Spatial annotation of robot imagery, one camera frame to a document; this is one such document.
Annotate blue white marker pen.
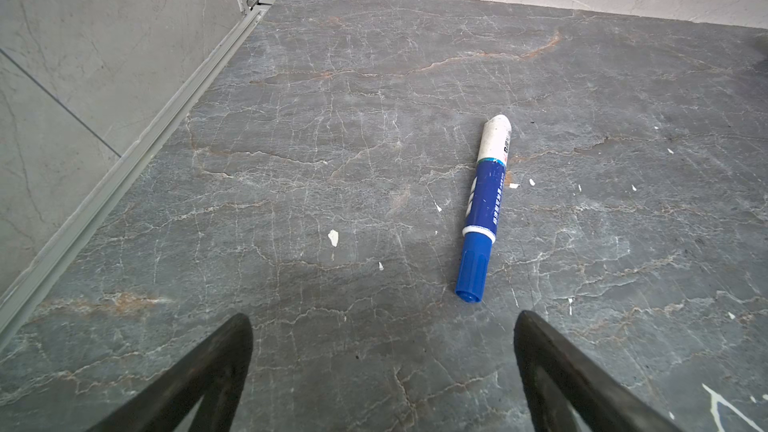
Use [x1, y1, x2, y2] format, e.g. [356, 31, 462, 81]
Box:
[455, 115, 511, 303]

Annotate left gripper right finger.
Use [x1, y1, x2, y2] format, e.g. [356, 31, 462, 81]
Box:
[514, 310, 679, 431]

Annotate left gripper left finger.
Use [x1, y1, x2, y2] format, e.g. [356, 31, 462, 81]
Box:
[90, 313, 253, 431]

